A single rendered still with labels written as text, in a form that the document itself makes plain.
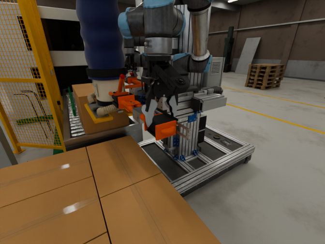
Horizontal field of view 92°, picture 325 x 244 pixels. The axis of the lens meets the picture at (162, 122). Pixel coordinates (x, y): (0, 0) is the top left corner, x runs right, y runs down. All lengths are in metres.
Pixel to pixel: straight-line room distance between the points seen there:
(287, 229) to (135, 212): 1.27
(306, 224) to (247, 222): 0.47
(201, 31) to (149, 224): 1.00
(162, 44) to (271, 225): 1.60
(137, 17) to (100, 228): 0.87
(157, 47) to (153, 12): 0.08
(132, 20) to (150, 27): 0.16
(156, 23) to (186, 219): 0.81
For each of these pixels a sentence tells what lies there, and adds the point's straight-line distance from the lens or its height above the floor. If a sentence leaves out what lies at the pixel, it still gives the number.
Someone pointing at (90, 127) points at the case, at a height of 0.67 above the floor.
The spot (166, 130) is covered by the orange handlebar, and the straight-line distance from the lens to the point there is 0.47.
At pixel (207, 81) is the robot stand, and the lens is 1.53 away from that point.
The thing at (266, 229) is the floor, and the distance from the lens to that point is 1.70.
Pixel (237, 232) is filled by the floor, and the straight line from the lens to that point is 1.59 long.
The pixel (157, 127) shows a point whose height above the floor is 1.07.
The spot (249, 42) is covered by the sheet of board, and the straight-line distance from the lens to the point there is 12.12.
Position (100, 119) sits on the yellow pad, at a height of 0.94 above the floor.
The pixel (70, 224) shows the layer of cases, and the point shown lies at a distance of 0.97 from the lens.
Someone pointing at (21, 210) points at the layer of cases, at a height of 0.54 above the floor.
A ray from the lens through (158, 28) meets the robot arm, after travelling 0.45.
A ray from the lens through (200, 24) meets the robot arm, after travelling 0.97.
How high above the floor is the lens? 1.27
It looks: 24 degrees down
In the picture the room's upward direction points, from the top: straight up
